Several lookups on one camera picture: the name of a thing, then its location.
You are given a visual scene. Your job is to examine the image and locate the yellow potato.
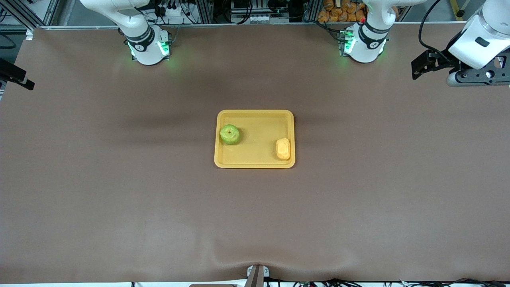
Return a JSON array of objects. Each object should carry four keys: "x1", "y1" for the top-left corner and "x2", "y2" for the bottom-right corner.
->
[{"x1": 276, "y1": 138, "x2": 291, "y2": 161}]

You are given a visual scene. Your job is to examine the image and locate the green apple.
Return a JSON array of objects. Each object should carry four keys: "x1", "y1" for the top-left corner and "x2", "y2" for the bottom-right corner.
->
[{"x1": 220, "y1": 124, "x2": 241, "y2": 145}]

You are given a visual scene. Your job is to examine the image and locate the yellow plastic tray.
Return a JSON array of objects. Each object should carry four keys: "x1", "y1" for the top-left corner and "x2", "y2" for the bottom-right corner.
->
[{"x1": 214, "y1": 110, "x2": 296, "y2": 169}]

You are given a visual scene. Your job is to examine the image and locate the orange snack packets pile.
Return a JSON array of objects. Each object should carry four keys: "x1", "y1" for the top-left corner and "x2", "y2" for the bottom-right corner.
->
[{"x1": 318, "y1": 0, "x2": 367, "y2": 23}]

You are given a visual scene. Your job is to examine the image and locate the white power strip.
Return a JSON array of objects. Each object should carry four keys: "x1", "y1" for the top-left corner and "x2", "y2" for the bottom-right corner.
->
[{"x1": 157, "y1": 3, "x2": 188, "y2": 18}]

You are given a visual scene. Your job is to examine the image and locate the brown table mat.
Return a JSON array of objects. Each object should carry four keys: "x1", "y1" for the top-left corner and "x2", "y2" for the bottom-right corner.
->
[{"x1": 0, "y1": 23, "x2": 510, "y2": 284}]

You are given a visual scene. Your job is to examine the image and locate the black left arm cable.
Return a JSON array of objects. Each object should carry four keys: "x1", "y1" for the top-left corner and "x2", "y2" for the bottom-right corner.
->
[{"x1": 418, "y1": 0, "x2": 455, "y2": 57}]

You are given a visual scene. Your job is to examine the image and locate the metal camera stand bracket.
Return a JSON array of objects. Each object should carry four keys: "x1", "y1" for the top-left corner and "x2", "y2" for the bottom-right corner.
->
[{"x1": 245, "y1": 264, "x2": 270, "y2": 287}]

